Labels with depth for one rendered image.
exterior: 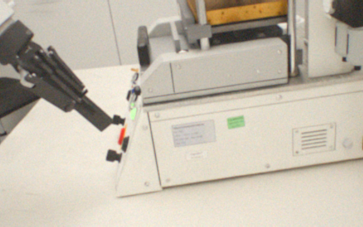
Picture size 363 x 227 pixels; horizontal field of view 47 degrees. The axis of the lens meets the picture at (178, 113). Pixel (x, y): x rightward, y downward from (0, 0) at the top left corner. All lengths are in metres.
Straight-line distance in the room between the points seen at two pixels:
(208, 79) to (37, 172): 0.45
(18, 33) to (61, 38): 1.77
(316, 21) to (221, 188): 0.34
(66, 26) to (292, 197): 1.91
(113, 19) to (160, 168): 1.69
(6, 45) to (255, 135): 0.44
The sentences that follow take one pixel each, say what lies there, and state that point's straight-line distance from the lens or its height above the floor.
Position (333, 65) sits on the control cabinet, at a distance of 0.78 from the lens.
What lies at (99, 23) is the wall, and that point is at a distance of 2.41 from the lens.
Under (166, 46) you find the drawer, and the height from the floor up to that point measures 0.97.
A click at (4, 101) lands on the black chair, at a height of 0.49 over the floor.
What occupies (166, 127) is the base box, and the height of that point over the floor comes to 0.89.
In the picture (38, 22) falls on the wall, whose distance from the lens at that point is 2.52.
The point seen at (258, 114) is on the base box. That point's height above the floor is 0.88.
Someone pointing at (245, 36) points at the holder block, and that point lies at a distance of 0.80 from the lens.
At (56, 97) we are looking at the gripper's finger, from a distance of 0.73.
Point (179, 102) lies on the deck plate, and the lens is 0.71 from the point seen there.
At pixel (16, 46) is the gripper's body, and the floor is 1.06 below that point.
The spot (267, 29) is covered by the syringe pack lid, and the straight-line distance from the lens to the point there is 0.80.
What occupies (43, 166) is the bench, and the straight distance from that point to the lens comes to 0.99.
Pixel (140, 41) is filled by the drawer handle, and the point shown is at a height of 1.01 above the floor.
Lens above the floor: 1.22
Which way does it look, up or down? 25 degrees down
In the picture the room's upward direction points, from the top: 8 degrees counter-clockwise
